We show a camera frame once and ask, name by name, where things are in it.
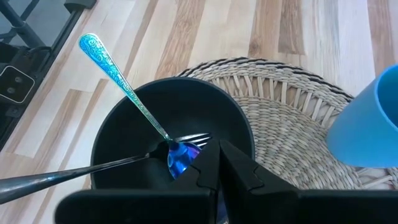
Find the dark metal fork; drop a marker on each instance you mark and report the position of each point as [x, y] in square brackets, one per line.
[46, 180]

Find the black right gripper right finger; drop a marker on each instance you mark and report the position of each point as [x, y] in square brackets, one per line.
[248, 199]

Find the black aluminium table frame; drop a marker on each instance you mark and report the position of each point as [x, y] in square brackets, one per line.
[62, 33]

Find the blue plastic cup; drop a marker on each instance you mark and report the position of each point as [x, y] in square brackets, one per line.
[363, 133]

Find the black bowl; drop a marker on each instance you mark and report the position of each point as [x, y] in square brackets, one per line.
[186, 105]

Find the round woven straw placemat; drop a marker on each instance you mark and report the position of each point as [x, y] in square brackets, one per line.
[280, 130]

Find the black box with silver edge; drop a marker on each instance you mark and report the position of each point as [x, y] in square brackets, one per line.
[14, 85]

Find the iridescent blue metal spoon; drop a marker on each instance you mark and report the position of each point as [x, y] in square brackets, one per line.
[102, 59]

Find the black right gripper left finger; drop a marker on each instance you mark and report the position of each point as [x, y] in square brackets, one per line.
[199, 186]

